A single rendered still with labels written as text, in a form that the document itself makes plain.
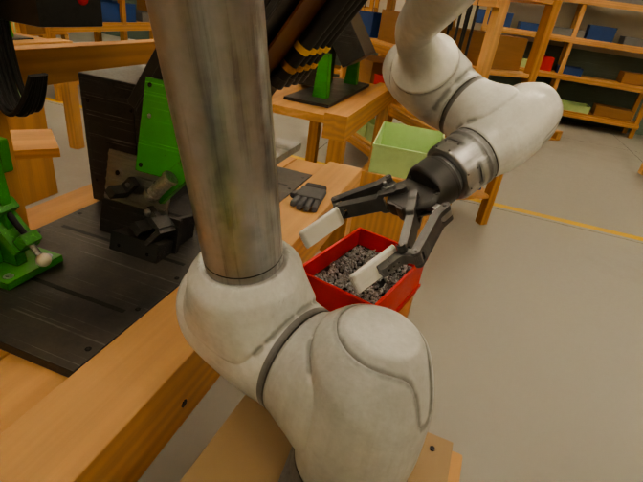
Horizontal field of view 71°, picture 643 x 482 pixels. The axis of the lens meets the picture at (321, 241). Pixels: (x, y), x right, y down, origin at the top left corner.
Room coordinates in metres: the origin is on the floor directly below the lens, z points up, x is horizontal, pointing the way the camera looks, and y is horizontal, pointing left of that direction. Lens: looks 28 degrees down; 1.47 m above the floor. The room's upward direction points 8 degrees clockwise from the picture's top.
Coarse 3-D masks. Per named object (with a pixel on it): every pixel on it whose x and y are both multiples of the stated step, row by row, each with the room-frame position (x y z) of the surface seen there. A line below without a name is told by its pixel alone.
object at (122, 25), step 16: (112, 0) 6.76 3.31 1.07; (144, 0) 7.21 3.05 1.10; (112, 16) 6.24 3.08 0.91; (128, 16) 6.51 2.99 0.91; (144, 16) 6.88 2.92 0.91; (16, 32) 5.35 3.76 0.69; (48, 32) 5.24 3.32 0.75; (64, 32) 5.37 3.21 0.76; (80, 32) 5.60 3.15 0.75; (96, 32) 6.47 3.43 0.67
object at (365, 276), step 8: (392, 248) 0.49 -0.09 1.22; (376, 256) 0.48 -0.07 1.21; (384, 256) 0.48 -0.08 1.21; (368, 264) 0.47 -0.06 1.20; (376, 264) 0.48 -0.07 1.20; (360, 272) 0.46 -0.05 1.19; (368, 272) 0.47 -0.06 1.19; (376, 272) 0.48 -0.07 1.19; (352, 280) 0.46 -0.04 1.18; (360, 280) 0.46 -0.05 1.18; (368, 280) 0.47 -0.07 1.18; (376, 280) 0.48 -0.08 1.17; (360, 288) 0.46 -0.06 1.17
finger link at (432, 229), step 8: (440, 208) 0.54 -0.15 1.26; (448, 208) 0.54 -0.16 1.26; (432, 216) 0.53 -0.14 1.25; (440, 216) 0.53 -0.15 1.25; (432, 224) 0.51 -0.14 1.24; (440, 224) 0.53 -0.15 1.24; (424, 232) 0.50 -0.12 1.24; (432, 232) 0.51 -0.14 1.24; (440, 232) 0.53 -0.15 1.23; (416, 240) 0.49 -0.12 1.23; (424, 240) 0.49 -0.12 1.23; (432, 240) 0.51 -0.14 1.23; (416, 248) 0.48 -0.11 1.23; (424, 248) 0.48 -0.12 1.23; (432, 248) 0.50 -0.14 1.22; (416, 256) 0.47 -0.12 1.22; (424, 256) 0.48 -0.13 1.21; (416, 264) 0.48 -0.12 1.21; (424, 264) 0.48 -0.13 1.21
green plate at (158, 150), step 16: (160, 80) 1.00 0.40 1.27; (144, 96) 1.00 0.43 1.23; (160, 96) 0.99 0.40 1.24; (144, 112) 0.99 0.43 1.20; (160, 112) 0.98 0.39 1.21; (144, 128) 0.98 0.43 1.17; (160, 128) 0.97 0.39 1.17; (144, 144) 0.97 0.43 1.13; (160, 144) 0.96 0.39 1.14; (176, 144) 0.95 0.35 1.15; (144, 160) 0.96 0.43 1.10; (160, 160) 0.95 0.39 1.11; (176, 160) 0.94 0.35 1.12; (160, 176) 0.94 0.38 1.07
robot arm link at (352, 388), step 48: (336, 336) 0.39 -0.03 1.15; (384, 336) 0.39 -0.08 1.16; (288, 384) 0.38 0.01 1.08; (336, 384) 0.35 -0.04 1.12; (384, 384) 0.34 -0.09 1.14; (432, 384) 0.38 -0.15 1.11; (288, 432) 0.37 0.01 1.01; (336, 432) 0.33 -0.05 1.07; (384, 432) 0.32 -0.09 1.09; (336, 480) 0.32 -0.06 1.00; (384, 480) 0.32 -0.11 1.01
